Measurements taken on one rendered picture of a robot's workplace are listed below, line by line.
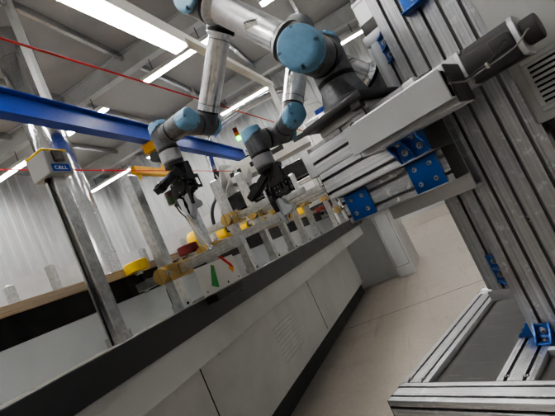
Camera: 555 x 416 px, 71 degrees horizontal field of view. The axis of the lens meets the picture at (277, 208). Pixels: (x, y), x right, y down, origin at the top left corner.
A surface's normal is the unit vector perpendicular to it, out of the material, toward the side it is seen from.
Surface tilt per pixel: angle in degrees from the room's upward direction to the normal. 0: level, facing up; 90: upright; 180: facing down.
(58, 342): 90
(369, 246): 90
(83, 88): 90
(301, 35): 97
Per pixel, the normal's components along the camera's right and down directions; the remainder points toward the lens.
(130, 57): -0.29, 0.04
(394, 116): -0.69, 0.25
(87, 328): 0.83, -0.41
